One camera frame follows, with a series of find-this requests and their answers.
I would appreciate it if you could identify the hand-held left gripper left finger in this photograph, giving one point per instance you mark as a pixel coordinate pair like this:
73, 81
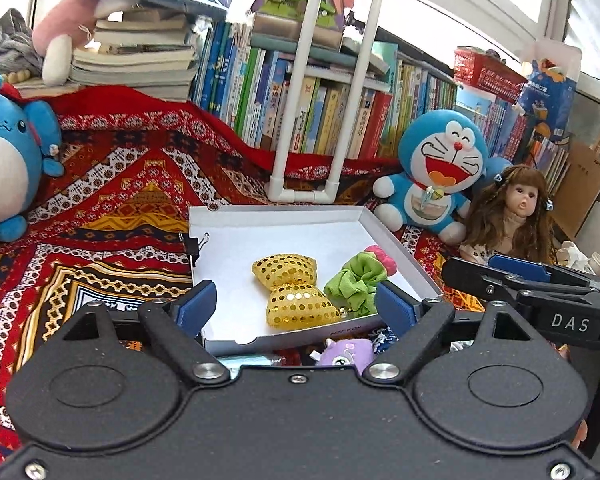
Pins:
196, 307

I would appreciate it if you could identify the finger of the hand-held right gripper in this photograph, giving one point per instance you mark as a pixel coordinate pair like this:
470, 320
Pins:
522, 266
480, 280

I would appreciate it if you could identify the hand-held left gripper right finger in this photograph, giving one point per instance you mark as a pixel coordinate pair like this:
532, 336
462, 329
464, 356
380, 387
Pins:
395, 310

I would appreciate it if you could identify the navy floral scrunchie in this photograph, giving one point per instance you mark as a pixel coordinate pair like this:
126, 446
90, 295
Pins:
384, 339

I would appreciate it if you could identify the purple plush toy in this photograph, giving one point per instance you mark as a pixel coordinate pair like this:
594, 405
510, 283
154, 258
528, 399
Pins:
347, 352

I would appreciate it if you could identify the white cardboard box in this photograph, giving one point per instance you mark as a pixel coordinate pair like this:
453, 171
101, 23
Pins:
250, 240

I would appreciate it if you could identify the green scrunchie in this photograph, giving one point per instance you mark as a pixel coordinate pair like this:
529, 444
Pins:
355, 285

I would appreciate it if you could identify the pink scrunchie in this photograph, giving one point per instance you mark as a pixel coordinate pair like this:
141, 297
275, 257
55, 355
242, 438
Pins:
385, 260

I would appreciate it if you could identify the crumpled white tissue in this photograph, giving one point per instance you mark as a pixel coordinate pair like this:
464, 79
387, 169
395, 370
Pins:
577, 257

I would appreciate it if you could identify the long-haired doll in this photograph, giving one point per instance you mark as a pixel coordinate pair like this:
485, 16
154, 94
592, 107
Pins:
515, 210

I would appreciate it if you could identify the black binder clip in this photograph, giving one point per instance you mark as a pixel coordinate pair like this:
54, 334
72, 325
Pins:
195, 250

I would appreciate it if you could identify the gold sequin bow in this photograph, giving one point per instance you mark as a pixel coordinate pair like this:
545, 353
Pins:
292, 287

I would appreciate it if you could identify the brown cardboard sheet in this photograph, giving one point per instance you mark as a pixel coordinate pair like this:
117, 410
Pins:
582, 185

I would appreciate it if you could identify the blue cat plush toy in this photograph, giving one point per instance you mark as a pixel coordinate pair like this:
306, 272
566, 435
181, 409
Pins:
440, 160

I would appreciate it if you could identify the red patterned blanket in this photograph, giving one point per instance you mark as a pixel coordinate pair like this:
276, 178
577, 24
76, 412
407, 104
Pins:
105, 200

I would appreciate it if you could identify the blue printed box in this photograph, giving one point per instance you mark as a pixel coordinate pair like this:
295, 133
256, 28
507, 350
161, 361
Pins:
545, 100

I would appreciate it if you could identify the red plastic basket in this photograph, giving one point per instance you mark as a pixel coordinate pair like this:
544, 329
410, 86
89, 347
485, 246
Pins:
485, 75

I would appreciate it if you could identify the row of upright books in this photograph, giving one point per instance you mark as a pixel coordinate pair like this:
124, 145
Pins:
260, 110

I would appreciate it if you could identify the round blue plush toy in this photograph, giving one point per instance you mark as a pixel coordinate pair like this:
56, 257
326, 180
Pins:
5, 160

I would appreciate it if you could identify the stack of lying books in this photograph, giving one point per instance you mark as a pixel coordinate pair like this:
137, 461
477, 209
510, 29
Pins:
130, 60

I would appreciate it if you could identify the pink rabbit plush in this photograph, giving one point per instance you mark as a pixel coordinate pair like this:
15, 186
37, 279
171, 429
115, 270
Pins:
60, 30

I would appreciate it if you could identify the colourful paper house model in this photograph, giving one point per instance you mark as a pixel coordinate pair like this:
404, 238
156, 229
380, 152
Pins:
285, 5

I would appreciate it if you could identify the grey knitted cloth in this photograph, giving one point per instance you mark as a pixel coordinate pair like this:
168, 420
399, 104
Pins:
15, 40

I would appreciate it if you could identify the white pipe frame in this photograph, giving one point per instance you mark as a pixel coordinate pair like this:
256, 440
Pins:
307, 60

